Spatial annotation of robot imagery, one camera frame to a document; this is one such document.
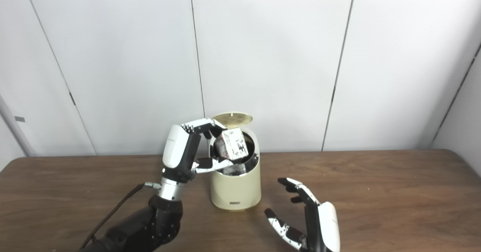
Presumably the white green milk carton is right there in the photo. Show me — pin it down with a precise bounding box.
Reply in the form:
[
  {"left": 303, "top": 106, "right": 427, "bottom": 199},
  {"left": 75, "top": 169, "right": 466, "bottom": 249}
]
[{"left": 215, "top": 129, "right": 249, "bottom": 161}]

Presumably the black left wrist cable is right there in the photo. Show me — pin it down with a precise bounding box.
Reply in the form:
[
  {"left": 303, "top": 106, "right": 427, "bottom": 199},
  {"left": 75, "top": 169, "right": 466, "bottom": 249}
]
[{"left": 79, "top": 182, "right": 162, "bottom": 250}]

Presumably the black bin liner bag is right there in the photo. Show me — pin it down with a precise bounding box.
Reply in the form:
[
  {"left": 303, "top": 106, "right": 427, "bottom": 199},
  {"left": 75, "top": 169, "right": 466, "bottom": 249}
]
[{"left": 214, "top": 132, "right": 260, "bottom": 176}]

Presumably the cream-colored lidded bin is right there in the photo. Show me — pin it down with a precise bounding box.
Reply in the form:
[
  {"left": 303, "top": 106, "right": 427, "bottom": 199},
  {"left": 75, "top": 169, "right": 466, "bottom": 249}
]
[{"left": 209, "top": 112, "right": 262, "bottom": 211}]

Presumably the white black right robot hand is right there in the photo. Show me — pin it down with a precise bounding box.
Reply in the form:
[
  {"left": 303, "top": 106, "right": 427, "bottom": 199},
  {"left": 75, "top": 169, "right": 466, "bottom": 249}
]
[{"left": 264, "top": 177, "right": 341, "bottom": 252}]

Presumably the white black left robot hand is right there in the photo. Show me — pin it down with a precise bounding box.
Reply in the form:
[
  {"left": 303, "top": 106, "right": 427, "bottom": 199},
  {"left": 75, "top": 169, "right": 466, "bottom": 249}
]
[{"left": 162, "top": 118, "right": 235, "bottom": 185}]

